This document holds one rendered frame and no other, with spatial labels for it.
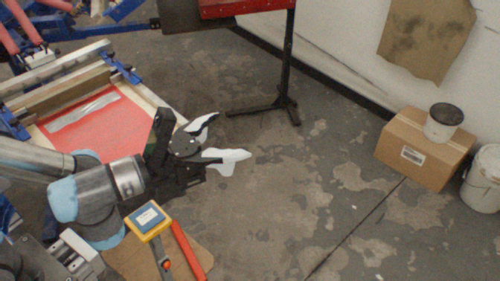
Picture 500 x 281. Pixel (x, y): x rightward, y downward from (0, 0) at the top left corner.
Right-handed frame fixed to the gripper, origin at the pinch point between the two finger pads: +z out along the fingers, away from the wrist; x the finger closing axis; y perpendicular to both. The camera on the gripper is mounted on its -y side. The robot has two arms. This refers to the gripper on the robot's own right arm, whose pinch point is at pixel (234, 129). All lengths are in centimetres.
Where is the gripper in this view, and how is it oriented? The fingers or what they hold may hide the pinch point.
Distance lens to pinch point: 79.8
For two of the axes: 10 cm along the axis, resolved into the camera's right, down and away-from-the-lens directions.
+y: 0.6, 7.7, 6.4
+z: 8.9, -3.3, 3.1
